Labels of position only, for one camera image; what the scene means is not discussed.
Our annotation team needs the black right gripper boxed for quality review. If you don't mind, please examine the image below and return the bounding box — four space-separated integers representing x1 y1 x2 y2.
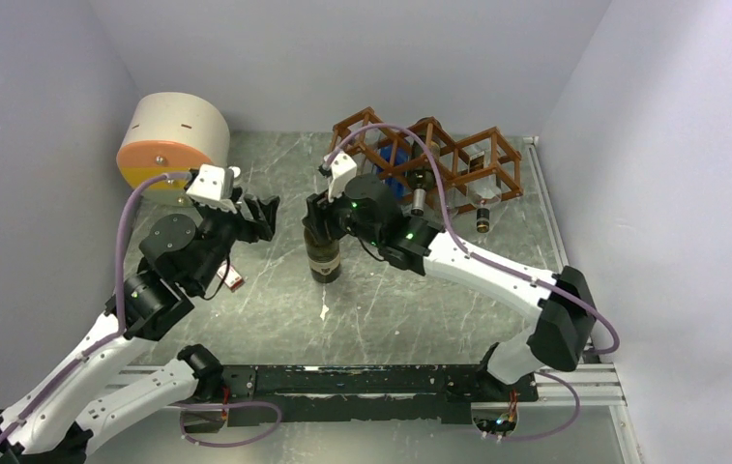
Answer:
303 176 383 248

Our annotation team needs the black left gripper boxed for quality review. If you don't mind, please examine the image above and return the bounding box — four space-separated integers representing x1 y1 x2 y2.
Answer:
191 187 281 291

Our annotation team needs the dark bottle cream label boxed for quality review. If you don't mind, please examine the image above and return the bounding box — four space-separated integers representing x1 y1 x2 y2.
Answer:
302 217 341 284

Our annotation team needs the green wine bottle brown label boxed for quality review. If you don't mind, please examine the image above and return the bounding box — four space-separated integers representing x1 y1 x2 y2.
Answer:
405 121 441 217

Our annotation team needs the small dark bottle gold cap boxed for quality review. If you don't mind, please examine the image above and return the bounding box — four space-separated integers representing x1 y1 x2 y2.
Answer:
466 144 502 233

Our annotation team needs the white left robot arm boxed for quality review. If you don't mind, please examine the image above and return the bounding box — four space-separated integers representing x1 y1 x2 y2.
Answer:
0 194 280 463

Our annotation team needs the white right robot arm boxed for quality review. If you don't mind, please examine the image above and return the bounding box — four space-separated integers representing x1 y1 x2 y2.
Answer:
303 174 597 400

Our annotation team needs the brown wooden wine rack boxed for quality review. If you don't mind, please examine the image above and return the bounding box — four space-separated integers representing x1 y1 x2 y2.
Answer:
331 106 524 215

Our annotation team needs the small red white card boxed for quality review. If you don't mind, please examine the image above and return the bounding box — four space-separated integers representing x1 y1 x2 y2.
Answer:
217 262 245 293

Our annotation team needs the beige orange yellow cylinder box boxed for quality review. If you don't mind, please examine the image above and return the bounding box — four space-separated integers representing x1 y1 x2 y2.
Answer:
116 92 230 189

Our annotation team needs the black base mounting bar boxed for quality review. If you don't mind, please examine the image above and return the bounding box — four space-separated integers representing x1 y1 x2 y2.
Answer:
188 364 539 426

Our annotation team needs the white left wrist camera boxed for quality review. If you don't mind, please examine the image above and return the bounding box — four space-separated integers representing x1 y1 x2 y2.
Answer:
185 164 237 213

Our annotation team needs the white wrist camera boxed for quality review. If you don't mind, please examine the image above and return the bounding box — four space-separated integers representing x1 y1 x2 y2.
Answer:
185 164 237 213
321 152 358 202

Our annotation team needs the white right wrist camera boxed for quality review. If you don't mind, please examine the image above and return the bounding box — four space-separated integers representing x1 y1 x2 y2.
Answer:
321 152 358 202

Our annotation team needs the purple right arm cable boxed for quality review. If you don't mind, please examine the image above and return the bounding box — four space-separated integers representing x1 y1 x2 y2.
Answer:
323 123 621 445

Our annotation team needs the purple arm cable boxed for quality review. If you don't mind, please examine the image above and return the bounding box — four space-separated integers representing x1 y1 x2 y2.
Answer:
0 171 283 464
323 123 621 445

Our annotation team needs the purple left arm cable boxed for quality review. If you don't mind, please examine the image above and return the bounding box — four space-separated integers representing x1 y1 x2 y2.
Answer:
0 171 283 464

